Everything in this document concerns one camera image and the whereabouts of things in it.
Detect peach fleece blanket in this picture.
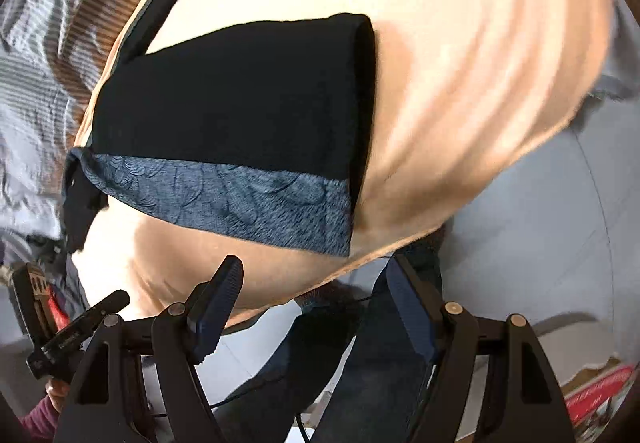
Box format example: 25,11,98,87
73,0,614,323

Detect grey striped duvet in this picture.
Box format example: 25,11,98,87
1,0,140,239

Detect red printed box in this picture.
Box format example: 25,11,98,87
565,364,639,442

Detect person's left hand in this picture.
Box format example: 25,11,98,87
46,378,70,413

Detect black pants with patterned waistband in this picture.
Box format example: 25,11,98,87
63,14,375,257

